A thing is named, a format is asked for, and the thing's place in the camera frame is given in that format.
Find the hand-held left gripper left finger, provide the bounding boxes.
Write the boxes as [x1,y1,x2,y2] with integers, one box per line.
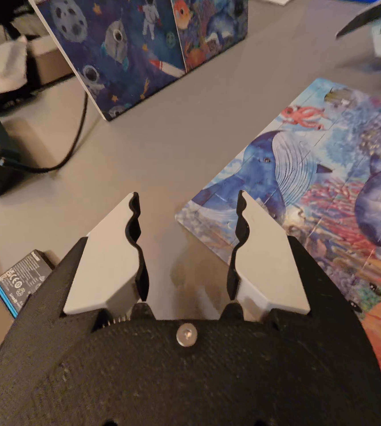
[63,192,150,317]

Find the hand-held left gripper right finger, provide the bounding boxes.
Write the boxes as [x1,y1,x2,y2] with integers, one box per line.
[227,190,311,321]

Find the ocean jigsaw puzzle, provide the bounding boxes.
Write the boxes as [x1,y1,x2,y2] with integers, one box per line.
[175,77,381,426]

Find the puzzle box lid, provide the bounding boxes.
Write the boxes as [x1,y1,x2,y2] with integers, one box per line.
[29,0,249,121]

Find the black camera battery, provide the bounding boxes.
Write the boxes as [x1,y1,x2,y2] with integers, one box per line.
[0,250,56,318]

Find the black braided cable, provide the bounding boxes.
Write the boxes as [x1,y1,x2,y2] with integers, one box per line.
[0,91,89,174]

